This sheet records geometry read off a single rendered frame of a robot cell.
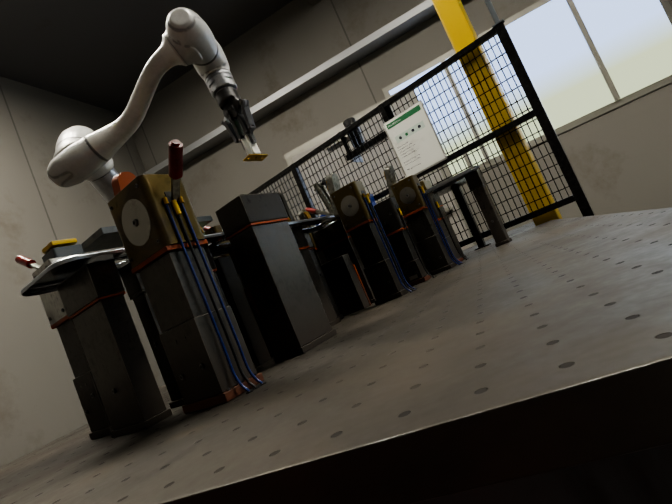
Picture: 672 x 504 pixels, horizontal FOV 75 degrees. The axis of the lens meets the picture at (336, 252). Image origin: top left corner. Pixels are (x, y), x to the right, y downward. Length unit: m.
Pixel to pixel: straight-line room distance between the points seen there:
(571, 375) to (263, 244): 0.68
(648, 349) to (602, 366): 0.02
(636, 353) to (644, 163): 3.86
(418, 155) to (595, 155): 2.12
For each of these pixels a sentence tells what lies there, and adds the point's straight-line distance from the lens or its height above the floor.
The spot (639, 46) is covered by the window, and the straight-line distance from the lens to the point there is 4.27.
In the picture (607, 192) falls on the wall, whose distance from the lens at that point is 4.04.
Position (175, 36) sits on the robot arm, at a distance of 1.43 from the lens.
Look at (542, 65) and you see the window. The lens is 4.13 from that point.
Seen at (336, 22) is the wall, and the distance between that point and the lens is 4.53.
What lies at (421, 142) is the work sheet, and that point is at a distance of 2.19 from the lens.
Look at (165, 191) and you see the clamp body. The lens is 0.73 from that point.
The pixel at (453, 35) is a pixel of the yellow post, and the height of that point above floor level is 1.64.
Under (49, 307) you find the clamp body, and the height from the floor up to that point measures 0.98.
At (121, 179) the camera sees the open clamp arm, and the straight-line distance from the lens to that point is 0.81.
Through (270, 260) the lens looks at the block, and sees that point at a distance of 0.86.
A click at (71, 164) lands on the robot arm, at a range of 1.65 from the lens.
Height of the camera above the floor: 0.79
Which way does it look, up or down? 4 degrees up
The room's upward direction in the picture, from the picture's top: 23 degrees counter-clockwise
